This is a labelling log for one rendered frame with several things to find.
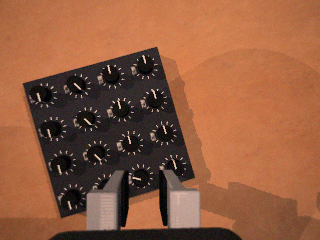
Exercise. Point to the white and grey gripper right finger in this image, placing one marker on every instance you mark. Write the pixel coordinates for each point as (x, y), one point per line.
(180, 207)

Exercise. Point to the black knob box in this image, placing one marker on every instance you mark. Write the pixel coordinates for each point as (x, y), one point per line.
(109, 116)

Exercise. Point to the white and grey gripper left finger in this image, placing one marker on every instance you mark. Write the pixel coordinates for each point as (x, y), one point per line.
(107, 208)

